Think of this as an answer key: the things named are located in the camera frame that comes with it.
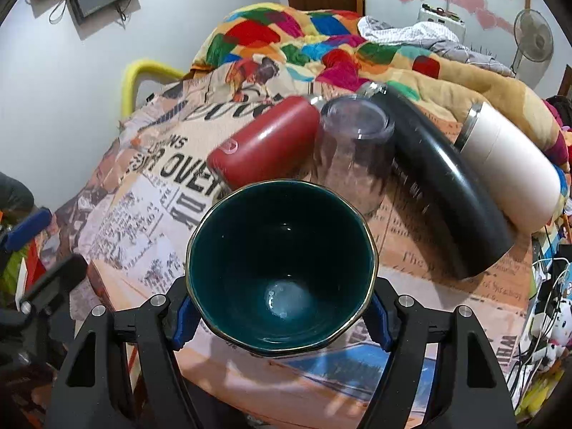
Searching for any dark green ceramic mug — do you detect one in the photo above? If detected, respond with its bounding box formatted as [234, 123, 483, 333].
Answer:
[185, 179, 378, 356]

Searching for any clear glass cup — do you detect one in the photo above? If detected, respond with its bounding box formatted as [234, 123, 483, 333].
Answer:
[311, 95, 395, 217]

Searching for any black thermos bottle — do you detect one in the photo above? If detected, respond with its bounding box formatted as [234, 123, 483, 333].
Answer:
[358, 82, 515, 279]

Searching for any newspaper print bed sheet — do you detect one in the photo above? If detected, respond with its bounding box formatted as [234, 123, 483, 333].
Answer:
[45, 71, 530, 428]

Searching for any white thermos tumbler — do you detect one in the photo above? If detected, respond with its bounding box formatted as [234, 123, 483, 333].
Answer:
[455, 103, 566, 235]

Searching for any red thermos bottle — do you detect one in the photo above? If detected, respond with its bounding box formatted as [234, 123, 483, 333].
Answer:
[207, 95, 324, 191]

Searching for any grey blanket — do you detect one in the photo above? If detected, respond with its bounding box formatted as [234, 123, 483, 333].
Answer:
[417, 39, 515, 78]

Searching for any colourful patchwork quilt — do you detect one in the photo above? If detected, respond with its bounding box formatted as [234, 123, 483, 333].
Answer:
[190, 3, 571, 172]

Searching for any white patterned cloth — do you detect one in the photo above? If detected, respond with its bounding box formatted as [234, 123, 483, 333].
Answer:
[358, 16, 460, 46]

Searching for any small white cabinet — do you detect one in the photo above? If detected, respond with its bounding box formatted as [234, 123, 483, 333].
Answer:
[417, 3, 466, 42]

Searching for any standing electric fan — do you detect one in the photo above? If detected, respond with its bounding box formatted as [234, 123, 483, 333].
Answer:
[511, 9, 554, 75]

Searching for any yellow padded bed rail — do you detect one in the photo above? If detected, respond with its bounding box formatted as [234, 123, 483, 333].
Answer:
[120, 59, 185, 120]

